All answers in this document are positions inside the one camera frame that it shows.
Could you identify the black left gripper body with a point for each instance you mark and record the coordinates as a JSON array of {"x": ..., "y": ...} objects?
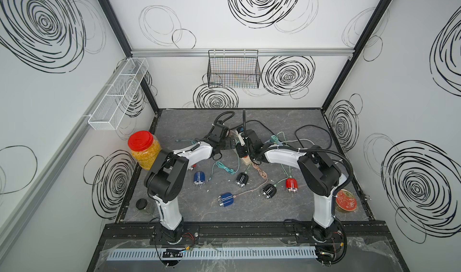
[{"x": 225, "y": 144}]

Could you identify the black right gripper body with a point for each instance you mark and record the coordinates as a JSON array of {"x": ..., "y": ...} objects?
[{"x": 243, "y": 151}]

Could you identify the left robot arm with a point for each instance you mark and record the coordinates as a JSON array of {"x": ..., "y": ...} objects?
[{"x": 166, "y": 177}]

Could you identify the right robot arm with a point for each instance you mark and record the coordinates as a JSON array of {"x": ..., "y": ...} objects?
[{"x": 323, "y": 177}]

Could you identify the beige power strip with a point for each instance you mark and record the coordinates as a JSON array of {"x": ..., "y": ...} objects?
[{"x": 246, "y": 160}]

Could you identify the teal USB charger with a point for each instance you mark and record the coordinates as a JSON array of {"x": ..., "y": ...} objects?
[{"x": 274, "y": 139}]

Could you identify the clear jar of yellow flakes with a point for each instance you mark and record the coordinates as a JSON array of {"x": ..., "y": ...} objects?
[{"x": 145, "y": 148}]

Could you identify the small dark glass jar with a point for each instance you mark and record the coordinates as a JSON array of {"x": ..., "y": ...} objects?
[{"x": 144, "y": 206}]

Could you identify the red round tin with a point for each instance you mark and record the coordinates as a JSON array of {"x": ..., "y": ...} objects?
[{"x": 345, "y": 201}]

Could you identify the black wire basket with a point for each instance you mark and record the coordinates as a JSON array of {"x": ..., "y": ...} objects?
[{"x": 234, "y": 72}]

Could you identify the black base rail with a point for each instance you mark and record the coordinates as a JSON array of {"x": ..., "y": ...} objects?
[{"x": 198, "y": 232}]

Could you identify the white wire shelf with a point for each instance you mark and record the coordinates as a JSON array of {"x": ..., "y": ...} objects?
[{"x": 121, "y": 91}]

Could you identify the aluminium wall rail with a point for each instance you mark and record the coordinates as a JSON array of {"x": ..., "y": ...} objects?
[{"x": 150, "y": 53}]

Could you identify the white slotted cable duct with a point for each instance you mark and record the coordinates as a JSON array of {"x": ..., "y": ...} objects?
[{"x": 214, "y": 253}]

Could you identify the black corner frame post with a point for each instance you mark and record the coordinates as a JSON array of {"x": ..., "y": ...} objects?
[{"x": 126, "y": 47}]

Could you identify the right black corner post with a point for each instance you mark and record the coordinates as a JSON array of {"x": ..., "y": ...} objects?
[{"x": 375, "y": 18}]

